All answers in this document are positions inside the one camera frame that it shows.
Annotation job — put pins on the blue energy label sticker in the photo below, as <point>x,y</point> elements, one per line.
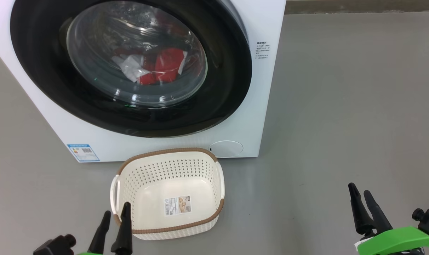
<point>83,152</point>

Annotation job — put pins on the black round glass washer door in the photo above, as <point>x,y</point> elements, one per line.
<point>41,53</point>

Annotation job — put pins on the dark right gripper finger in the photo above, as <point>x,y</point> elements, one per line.
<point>379,217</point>
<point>360,216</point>

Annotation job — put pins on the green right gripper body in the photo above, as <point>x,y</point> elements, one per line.
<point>398,241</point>

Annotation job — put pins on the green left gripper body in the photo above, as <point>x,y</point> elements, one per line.
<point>91,254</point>

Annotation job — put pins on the cream basket with brown rim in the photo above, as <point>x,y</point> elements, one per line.
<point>172,184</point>

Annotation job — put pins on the white product label sticker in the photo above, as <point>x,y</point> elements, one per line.
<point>178,206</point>

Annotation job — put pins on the round white filter cover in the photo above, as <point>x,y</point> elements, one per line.
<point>226,148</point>

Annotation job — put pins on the white front-load washing machine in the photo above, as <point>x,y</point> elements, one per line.
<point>267,28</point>

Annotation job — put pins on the red and white cloth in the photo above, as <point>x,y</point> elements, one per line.
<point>166,65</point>

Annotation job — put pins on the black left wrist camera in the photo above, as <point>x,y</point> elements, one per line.
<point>55,246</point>

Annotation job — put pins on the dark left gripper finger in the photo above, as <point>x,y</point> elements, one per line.
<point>99,233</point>
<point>123,233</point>

